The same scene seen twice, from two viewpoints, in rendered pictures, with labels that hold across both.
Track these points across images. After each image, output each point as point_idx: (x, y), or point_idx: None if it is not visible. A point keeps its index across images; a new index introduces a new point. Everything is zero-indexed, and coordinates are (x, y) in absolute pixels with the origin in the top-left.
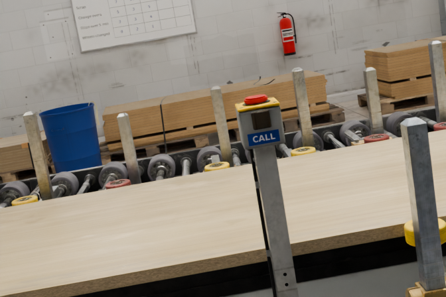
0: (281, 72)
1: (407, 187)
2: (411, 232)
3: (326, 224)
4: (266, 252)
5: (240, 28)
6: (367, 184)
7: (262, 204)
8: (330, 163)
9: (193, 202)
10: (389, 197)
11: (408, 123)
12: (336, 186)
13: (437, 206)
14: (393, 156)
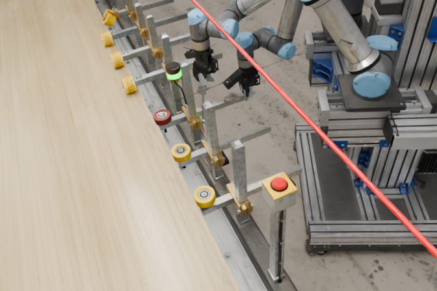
0: None
1: (131, 212)
2: (212, 199)
3: (192, 246)
4: (281, 243)
5: None
6: (112, 238)
7: (279, 227)
8: (32, 281)
9: None
10: (147, 219)
11: (242, 144)
12: (108, 259)
13: (172, 192)
14: (41, 233)
